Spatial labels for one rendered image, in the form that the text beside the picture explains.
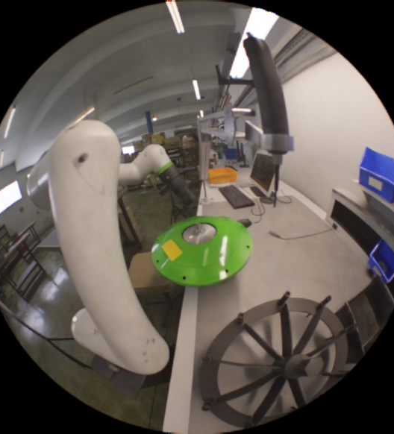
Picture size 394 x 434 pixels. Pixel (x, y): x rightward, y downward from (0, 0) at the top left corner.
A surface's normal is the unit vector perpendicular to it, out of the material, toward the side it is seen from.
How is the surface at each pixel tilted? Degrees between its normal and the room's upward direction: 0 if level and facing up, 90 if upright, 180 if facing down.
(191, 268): 23
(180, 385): 0
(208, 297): 0
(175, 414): 0
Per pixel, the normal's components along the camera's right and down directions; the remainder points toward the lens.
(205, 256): -0.11, -0.72
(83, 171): 0.73, 0.11
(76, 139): 0.58, 0.04
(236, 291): -0.15, -0.86
